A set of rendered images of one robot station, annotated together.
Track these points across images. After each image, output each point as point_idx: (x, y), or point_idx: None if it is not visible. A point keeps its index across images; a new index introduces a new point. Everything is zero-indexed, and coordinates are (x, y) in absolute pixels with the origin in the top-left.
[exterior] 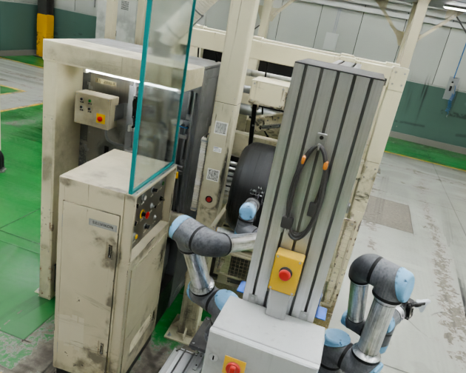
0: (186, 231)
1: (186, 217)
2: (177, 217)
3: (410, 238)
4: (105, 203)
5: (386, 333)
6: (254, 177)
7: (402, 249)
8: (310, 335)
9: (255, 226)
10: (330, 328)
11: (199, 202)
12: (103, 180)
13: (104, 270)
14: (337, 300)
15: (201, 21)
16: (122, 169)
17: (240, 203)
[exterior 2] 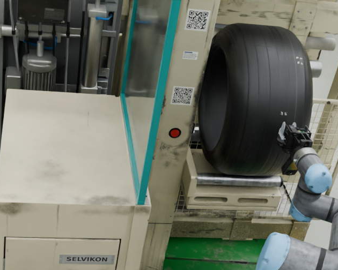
0: (301, 268)
1: (285, 240)
2: (271, 244)
3: (327, 58)
4: (92, 226)
5: None
6: (273, 98)
7: (327, 79)
8: None
9: (328, 196)
10: (305, 239)
11: (158, 140)
12: (71, 186)
13: None
14: (293, 192)
15: None
16: (68, 141)
17: (252, 142)
